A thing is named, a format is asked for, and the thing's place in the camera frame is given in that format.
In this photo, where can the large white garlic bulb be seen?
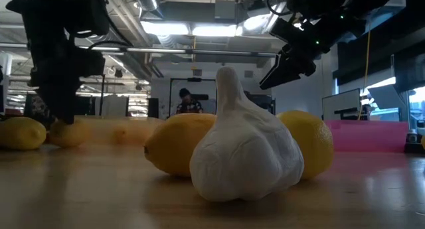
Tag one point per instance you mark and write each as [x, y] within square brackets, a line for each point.
[245, 156]

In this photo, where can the black machine cabinet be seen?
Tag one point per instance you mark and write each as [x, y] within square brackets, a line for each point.
[265, 104]

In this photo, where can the white panel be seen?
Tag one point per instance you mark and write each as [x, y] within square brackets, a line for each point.
[114, 105]

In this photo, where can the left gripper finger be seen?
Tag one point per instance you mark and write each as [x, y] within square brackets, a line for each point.
[61, 103]

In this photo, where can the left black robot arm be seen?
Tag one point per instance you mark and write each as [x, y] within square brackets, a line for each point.
[50, 10]

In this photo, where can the black speaker box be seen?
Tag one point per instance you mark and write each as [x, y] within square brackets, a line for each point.
[152, 107]

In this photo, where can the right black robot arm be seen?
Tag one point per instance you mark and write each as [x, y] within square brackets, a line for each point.
[332, 3]

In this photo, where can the dark window blind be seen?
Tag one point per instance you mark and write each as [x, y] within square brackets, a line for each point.
[410, 73]

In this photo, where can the white board with black frame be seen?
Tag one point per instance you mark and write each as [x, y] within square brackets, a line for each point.
[342, 104]

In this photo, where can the grey ceiling box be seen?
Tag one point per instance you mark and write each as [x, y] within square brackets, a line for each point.
[225, 10]

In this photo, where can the black frame rig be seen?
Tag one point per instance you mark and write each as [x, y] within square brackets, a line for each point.
[194, 79]
[102, 93]

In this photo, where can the yellow lemon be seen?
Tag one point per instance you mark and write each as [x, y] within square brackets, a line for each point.
[69, 137]
[315, 139]
[423, 143]
[21, 132]

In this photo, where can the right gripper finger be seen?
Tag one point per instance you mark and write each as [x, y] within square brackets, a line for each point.
[295, 69]
[275, 71]

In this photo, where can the small grey white device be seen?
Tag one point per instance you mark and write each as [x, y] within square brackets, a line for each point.
[412, 137]

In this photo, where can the ceiling light panel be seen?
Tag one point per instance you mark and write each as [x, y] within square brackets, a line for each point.
[214, 30]
[164, 28]

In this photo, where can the person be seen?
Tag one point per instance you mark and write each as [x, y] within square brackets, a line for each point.
[188, 106]

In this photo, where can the long horizontal metal pipe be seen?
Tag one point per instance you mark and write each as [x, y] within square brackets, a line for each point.
[156, 50]

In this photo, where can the pink plastic bin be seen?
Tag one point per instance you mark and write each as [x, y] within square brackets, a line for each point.
[365, 136]

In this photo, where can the orange-tinted lemon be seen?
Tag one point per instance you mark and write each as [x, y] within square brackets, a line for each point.
[172, 146]

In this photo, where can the grey wall vent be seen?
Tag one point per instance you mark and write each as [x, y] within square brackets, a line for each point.
[249, 73]
[197, 72]

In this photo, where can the orange translucent bin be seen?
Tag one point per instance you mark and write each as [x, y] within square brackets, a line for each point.
[139, 129]

